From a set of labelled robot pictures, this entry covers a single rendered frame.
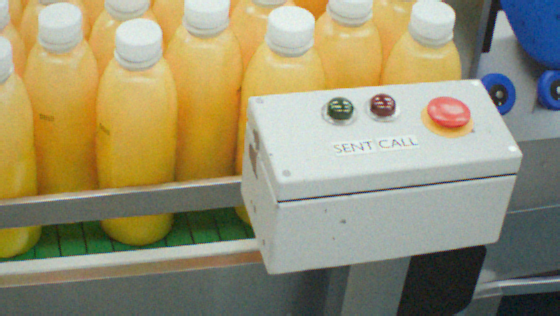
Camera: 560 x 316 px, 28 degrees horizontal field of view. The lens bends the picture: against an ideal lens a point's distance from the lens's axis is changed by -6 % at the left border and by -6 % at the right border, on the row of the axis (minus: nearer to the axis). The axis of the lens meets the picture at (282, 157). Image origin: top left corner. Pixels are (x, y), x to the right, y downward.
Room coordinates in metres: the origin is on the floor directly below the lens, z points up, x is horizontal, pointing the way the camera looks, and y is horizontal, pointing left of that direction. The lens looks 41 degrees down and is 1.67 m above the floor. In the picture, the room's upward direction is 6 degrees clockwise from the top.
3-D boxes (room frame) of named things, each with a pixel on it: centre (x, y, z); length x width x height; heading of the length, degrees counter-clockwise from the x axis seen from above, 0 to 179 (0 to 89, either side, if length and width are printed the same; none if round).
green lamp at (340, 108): (0.71, -0.04, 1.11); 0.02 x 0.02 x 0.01
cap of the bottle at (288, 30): (0.81, 0.01, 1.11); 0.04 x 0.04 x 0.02
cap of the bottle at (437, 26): (0.85, -0.12, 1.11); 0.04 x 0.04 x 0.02
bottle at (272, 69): (0.81, 0.01, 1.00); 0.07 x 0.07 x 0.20
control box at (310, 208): (0.71, -0.08, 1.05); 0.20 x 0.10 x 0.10; 108
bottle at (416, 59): (0.85, -0.12, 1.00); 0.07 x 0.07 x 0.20
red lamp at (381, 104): (0.72, -0.07, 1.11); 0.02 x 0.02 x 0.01
